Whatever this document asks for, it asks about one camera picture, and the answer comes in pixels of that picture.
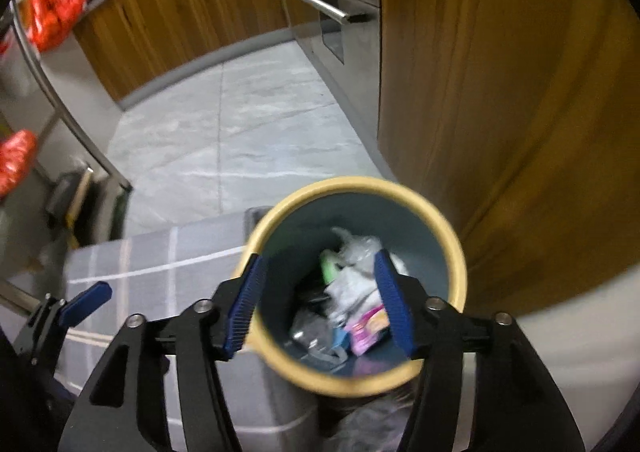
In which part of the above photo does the wooden cutting board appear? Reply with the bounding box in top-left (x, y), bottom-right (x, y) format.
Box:
top-left (65, 167), bottom-right (96, 238)

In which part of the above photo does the grey plaid cloth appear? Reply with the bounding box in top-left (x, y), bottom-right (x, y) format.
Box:
top-left (10, 209), bottom-right (321, 452)

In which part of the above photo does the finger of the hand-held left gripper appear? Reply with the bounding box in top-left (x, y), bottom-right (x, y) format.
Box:
top-left (57, 281), bottom-right (113, 328)
top-left (12, 292), bottom-right (68, 368)

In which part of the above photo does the grey clear plastic scrap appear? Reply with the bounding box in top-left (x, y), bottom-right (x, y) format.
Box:
top-left (332, 227), bottom-right (408, 278)

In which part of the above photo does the black tray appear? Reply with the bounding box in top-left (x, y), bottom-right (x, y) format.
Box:
top-left (45, 172), bottom-right (83, 228)

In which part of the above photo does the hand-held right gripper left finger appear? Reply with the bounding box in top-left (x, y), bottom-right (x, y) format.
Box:
top-left (57, 252), bottom-right (268, 452)

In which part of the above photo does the metal shelf rack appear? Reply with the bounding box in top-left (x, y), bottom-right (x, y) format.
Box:
top-left (0, 0), bottom-right (136, 313)

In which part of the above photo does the tall wooden cabinet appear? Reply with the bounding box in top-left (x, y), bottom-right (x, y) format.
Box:
top-left (377, 0), bottom-right (640, 313)

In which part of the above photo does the yellow-rimmed teal bin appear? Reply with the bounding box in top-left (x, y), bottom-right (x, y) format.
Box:
top-left (232, 176), bottom-right (468, 400)

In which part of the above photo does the clear plastic bag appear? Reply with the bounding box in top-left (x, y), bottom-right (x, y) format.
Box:
top-left (320, 382), bottom-right (426, 452)

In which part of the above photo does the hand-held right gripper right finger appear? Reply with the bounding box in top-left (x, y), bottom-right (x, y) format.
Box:
top-left (372, 248), bottom-right (586, 452)

